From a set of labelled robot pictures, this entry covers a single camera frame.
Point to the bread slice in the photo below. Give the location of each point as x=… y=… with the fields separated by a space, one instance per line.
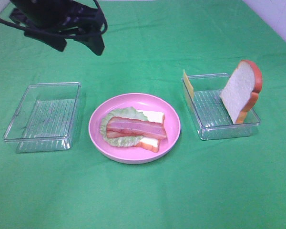
x=242 y=90
x=147 y=143

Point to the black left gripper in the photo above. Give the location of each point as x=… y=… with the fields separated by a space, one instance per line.
x=62 y=19

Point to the left clear plastic tray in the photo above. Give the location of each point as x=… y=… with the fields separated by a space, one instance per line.
x=45 y=118

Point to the pink round plate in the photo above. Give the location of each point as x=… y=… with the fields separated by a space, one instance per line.
x=135 y=155

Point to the bacon strip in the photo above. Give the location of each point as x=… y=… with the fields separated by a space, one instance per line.
x=113 y=134
x=136 y=126

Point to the green tablecloth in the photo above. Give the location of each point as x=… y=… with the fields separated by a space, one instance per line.
x=235 y=183

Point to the clear plastic tray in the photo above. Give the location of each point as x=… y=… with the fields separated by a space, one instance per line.
x=45 y=118
x=208 y=112

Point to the right clear plastic tray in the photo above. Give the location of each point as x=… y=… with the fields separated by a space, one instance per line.
x=208 y=112

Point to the yellow cheese slice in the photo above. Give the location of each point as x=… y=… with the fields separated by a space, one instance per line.
x=188 y=85

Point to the green lettuce leaf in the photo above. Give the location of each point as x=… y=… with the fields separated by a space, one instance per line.
x=125 y=141

